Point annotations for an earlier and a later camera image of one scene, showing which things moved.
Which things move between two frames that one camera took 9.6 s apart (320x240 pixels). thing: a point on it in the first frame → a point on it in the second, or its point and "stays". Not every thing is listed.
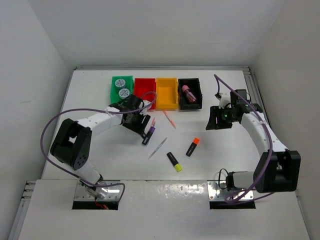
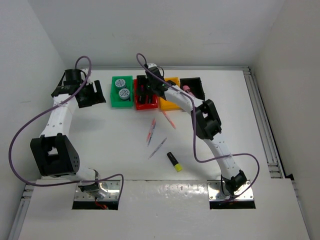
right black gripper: x=214 y=124 → x=142 y=80
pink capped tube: x=189 y=94 stays
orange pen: x=167 y=116 stays
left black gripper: x=139 y=127 → x=96 y=97
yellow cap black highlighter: x=177 y=165 stays
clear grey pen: x=159 y=146 stays
